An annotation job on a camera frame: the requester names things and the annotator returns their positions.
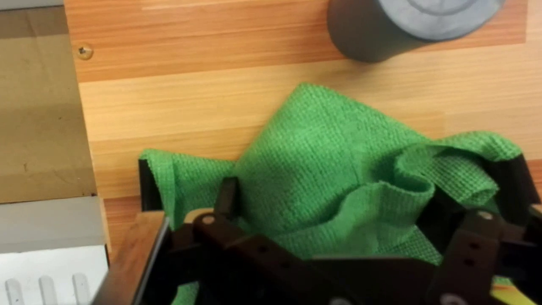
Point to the white toy sink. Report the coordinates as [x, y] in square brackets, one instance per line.
[51, 225]

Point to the small brass screw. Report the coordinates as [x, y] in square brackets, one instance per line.
[85, 50]

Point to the wooden countertop board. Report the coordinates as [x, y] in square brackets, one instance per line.
[225, 95]

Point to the gray cylindrical cup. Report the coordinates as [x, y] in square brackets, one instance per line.
[383, 27]

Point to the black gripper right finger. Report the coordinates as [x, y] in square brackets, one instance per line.
[484, 254]

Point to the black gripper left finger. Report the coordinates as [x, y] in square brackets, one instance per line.
[254, 264]

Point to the green microfiber towel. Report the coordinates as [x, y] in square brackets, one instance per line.
[339, 169]

